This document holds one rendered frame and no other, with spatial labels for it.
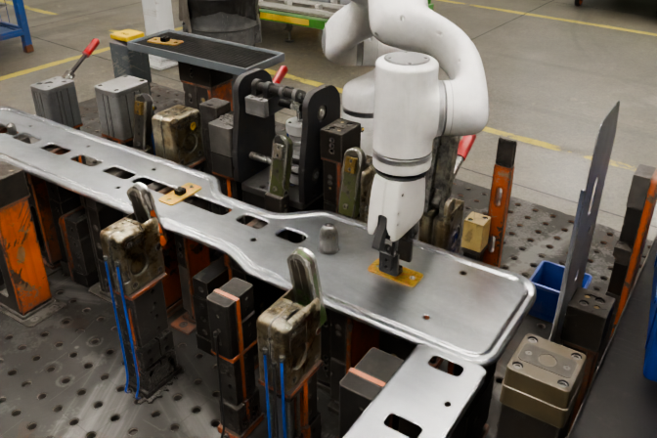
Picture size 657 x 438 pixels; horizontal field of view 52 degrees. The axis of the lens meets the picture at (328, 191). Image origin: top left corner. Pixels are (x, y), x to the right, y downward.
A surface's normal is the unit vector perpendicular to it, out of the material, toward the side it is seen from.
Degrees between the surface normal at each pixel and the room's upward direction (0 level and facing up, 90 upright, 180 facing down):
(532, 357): 0
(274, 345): 90
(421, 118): 89
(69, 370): 0
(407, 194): 89
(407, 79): 90
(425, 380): 0
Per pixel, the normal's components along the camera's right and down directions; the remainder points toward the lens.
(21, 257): 0.84, 0.26
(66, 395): 0.00, -0.88
